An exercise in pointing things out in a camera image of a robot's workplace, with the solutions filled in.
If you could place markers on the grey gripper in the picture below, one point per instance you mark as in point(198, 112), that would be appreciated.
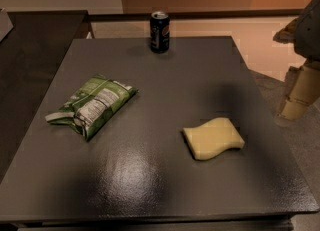
point(308, 35)

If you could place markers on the dark blue pepsi can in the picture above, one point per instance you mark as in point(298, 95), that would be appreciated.
point(159, 32)

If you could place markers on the yellow wavy sponge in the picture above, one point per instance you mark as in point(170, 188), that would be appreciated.
point(213, 138)

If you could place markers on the green chip bag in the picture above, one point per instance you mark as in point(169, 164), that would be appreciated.
point(92, 105)

